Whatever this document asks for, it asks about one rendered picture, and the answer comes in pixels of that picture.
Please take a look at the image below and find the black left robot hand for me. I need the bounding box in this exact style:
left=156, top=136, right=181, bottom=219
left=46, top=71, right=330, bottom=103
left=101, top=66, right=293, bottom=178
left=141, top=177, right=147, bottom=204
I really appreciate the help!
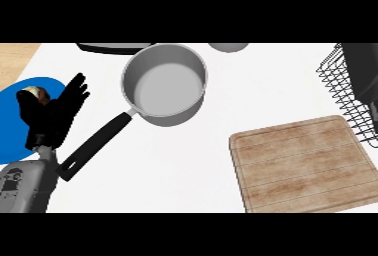
left=15, top=72, right=92, bottom=150

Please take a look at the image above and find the wooden cutting board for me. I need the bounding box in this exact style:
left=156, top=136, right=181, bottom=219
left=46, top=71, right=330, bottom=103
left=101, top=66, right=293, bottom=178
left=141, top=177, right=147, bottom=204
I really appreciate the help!
left=228, top=114, right=378, bottom=214

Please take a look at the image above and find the brown and cream food item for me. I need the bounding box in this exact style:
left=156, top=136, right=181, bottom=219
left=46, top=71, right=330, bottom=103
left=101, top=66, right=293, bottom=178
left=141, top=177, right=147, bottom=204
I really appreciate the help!
left=23, top=85, right=52, bottom=107

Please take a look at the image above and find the blue oval plate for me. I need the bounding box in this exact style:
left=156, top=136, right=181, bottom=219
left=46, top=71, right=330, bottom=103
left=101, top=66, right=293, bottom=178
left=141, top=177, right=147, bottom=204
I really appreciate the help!
left=0, top=76, right=69, bottom=165

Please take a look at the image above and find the flat dark pan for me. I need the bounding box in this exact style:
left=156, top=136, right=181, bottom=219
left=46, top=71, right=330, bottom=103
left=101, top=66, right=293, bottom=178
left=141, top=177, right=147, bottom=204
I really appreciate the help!
left=74, top=43, right=159, bottom=56

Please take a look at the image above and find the grey round bowl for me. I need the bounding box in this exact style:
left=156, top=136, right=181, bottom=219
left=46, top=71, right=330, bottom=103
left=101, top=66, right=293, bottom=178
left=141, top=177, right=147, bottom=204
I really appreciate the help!
left=207, top=43, right=252, bottom=54

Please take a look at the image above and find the steel saucepan with black handle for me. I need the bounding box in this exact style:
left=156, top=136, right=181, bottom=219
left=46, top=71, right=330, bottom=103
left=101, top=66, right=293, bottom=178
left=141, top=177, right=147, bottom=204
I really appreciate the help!
left=55, top=43, right=210, bottom=183

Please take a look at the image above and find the black wire basket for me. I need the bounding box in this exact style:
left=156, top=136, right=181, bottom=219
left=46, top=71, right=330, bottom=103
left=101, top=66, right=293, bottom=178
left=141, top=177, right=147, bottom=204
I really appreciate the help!
left=315, top=43, right=378, bottom=148

